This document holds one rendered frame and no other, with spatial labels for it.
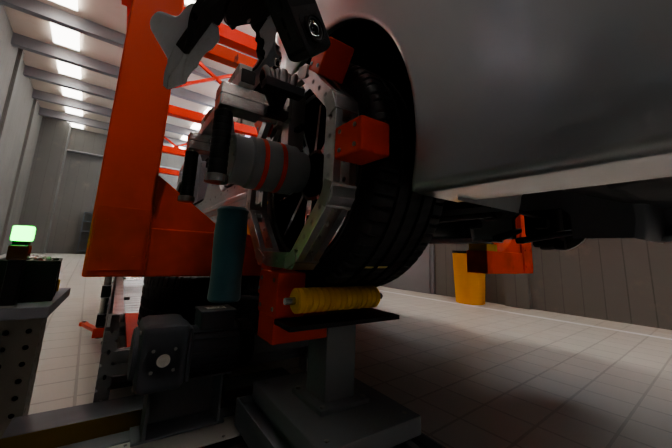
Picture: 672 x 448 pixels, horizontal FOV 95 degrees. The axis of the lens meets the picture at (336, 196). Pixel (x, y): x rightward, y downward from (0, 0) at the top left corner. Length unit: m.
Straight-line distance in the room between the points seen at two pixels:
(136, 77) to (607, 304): 4.74
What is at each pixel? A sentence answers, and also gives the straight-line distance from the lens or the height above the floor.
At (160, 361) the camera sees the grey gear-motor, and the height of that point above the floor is 0.32.
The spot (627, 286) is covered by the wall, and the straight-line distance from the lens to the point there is 4.73.
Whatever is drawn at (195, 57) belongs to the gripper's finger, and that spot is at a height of 0.82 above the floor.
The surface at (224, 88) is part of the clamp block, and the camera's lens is 0.68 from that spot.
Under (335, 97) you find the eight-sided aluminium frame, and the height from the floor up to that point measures 0.96.
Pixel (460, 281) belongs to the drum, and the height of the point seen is 0.30.
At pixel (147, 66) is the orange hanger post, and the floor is 1.25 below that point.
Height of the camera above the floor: 0.63
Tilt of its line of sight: 10 degrees up
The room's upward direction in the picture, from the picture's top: 2 degrees clockwise
